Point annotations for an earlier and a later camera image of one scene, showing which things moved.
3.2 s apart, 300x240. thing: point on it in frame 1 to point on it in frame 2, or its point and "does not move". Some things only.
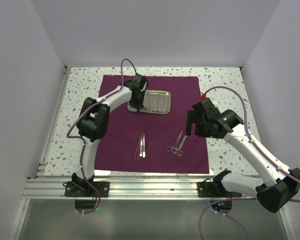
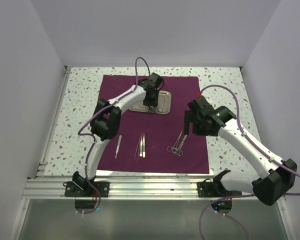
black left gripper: [137, 105] to [154, 102]
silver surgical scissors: [174, 148] does not move
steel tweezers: [143, 146] does not move
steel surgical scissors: [179, 152] does not move
